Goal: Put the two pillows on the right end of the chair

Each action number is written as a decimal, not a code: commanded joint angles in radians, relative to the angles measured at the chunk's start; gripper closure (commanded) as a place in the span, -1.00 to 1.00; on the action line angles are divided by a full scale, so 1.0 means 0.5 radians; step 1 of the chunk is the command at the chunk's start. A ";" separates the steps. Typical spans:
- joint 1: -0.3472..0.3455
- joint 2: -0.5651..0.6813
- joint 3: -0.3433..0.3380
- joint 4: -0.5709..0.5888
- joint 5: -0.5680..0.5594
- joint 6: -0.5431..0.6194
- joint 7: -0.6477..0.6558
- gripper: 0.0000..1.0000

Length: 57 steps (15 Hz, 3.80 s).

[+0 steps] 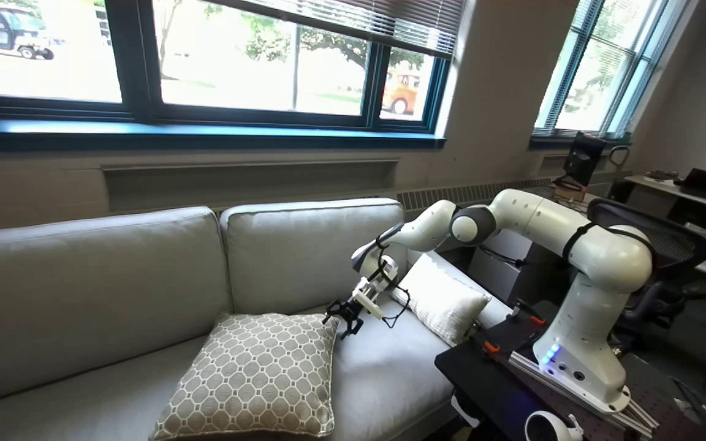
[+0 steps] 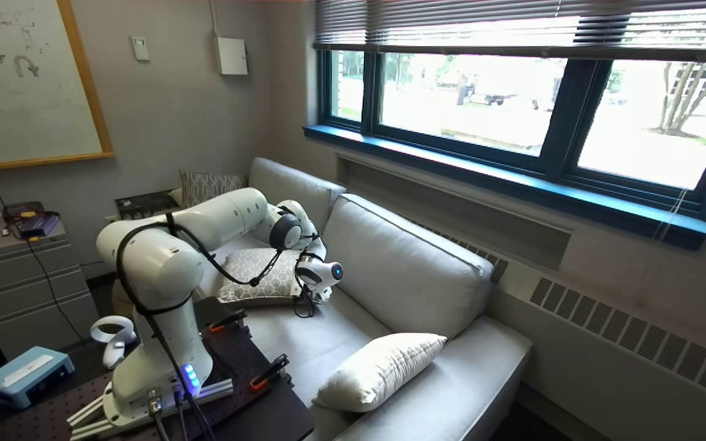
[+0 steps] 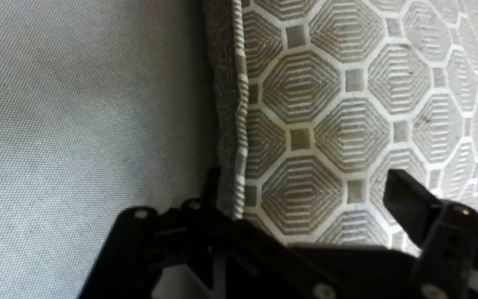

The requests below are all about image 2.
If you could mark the white VR controller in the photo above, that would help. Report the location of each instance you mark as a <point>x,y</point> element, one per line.
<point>115,357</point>

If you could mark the black robot table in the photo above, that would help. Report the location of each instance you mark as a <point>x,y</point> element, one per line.
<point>280,418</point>

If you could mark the white wall thermostat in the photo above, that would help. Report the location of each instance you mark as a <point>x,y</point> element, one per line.
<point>140,51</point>

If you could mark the dark patterned cushion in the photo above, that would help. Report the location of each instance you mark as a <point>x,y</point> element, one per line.
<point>210,187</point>

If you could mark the cream pleated pillow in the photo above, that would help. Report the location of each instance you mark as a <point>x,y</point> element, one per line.
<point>378,370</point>

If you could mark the orange black clamp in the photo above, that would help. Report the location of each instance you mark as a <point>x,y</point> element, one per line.
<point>272,370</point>
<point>227,321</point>

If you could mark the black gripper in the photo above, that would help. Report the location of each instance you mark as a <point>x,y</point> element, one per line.
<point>314,285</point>

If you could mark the honeycomb patterned pillow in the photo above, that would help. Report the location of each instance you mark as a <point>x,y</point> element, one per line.
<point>258,285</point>

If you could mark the dark device with purple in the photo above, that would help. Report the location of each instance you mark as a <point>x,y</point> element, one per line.
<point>30,222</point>

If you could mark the blue plastic box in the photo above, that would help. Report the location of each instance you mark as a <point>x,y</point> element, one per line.
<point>24,375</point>

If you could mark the white wall box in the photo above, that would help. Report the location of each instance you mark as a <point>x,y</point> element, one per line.
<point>232,54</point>

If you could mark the grey sofa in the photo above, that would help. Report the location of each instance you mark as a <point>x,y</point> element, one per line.
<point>329,343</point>

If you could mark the heater vent grille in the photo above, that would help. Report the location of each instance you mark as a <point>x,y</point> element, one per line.
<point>615,332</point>

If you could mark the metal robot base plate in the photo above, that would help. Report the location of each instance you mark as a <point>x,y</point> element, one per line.
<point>208,392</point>

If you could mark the grey sofa back cushion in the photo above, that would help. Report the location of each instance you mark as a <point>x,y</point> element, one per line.
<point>417,270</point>
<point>296,179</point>

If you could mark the wood framed whiteboard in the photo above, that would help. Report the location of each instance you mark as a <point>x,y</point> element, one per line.
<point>26,81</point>

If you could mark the grey filing cabinet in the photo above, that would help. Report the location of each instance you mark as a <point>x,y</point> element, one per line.
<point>26,285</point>

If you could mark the wide blue framed window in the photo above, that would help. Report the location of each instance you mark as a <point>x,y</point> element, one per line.
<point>571,107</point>

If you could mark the window blinds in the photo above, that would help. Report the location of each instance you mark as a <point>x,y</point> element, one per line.
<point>492,20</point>

